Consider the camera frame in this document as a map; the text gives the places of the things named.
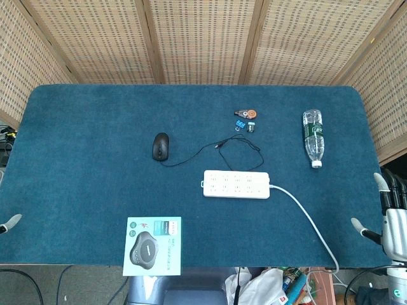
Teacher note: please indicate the blue binder clip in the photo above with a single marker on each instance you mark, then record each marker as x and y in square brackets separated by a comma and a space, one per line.
[239, 124]

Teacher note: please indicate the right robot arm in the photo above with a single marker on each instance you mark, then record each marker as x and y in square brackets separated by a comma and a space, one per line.
[397, 282]

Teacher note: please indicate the speakerphone product box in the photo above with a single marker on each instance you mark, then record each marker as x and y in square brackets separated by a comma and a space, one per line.
[152, 246]

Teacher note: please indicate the orange correction tape dispenser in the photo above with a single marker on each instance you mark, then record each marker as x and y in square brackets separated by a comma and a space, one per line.
[246, 113]

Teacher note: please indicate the small dark binder clip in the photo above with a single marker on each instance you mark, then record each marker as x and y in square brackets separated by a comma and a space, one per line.
[252, 126]

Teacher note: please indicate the woven bamboo folding screen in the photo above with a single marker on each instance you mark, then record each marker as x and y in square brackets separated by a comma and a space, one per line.
[203, 38]

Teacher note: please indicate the blue table mat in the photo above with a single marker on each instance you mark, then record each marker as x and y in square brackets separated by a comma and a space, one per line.
[95, 190]

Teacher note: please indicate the white plastic bag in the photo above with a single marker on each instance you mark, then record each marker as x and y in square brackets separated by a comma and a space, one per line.
[257, 286]

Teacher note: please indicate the clear plastic water bottle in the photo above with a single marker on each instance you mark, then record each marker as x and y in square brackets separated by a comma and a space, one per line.
[313, 136]

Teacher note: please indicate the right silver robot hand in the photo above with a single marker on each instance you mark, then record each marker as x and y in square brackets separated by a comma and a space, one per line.
[394, 228]

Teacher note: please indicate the white power strip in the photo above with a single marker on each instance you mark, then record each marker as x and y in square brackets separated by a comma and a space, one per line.
[236, 184]

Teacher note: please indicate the black computer mouse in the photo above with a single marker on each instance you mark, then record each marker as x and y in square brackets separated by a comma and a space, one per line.
[160, 146]

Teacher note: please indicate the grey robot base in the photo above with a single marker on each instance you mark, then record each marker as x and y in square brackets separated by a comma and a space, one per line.
[178, 289]

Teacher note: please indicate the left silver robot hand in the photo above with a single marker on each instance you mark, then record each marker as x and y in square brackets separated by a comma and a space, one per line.
[11, 221]

